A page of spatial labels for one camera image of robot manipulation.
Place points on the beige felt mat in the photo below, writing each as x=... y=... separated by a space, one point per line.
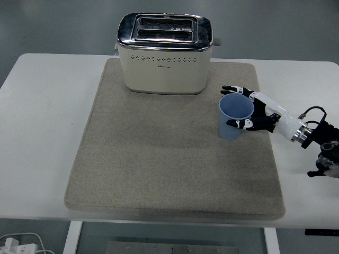
x=164 y=164

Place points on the grey metal plate with screws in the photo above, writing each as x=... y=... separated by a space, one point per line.
x=172 y=248

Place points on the light blue plastic cup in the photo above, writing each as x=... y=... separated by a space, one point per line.
x=230 y=131

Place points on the white table leg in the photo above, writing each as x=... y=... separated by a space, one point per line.
x=71 y=238
x=271 y=242

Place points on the black box under table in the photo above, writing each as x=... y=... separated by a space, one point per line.
x=321 y=232

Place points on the white and black hand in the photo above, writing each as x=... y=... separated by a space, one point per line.
x=286 y=123

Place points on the cream and chrome toaster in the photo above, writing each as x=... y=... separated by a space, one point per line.
x=164 y=71

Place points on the white power adapter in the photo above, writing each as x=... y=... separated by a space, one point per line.
x=16 y=247

